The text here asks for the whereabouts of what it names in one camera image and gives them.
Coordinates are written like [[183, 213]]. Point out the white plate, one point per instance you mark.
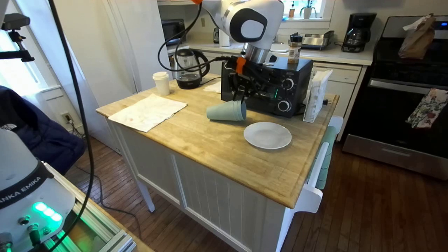
[[267, 135]]

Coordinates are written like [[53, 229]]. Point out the black coffee maker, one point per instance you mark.
[[357, 33]]

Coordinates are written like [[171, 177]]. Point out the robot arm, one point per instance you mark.
[[257, 24]]

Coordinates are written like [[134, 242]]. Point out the white paper towel sheet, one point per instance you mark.
[[147, 112]]

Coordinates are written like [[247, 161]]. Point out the white paper towel roll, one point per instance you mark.
[[224, 38]]

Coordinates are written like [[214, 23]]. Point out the black kitchen stove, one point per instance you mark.
[[392, 115]]

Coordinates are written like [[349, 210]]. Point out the white paper cup with lid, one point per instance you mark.
[[161, 84]]

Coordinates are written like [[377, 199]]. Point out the white vase with plant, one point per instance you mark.
[[307, 12]]

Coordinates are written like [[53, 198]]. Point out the black toaster oven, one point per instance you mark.
[[297, 87]]

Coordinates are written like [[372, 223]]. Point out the teal hanging towel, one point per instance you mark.
[[325, 157]]

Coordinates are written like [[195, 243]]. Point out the camera on mount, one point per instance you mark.
[[14, 22]]

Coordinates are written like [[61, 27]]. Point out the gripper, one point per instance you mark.
[[250, 71]]

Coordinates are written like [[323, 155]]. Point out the brown paper bag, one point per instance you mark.
[[418, 40]]

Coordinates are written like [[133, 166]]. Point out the dark blue jacket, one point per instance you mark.
[[38, 136]]

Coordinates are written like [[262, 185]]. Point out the white napkin pack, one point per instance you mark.
[[316, 94]]

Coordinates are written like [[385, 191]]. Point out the silver dish rack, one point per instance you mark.
[[316, 40]]

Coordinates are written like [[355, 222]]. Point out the toaster oven knob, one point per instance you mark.
[[288, 84], [284, 106]]

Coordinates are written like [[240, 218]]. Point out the small white napkin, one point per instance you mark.
[[213, 87]]

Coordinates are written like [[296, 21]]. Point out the blue plastic cup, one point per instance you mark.
[[243, 111]]

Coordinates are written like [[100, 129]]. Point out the spice bottle with black cap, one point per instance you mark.
[[294, 50]]

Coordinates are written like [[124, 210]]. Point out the window with sill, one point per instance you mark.
[[322, 8]]

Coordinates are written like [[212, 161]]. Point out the brown bottle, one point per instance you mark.
[[292, 11]]

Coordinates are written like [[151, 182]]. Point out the light teal plastic cup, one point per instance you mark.
[[224, 111]]

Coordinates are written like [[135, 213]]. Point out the black microwave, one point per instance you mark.
[[173, 30]]

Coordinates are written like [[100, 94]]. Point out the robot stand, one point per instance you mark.
[[105, 227]]

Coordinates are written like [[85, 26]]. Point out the glass electric kettle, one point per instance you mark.
[[187, 70]]

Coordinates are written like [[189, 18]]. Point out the floral dish towel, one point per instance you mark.
[[428, 108]]

